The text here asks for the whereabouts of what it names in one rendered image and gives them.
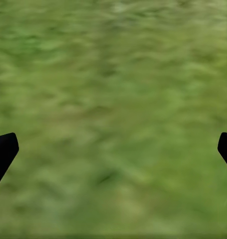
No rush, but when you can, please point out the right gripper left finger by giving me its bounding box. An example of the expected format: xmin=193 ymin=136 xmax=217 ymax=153
xmin=0 ymin=132 xmax=19 ymax=181

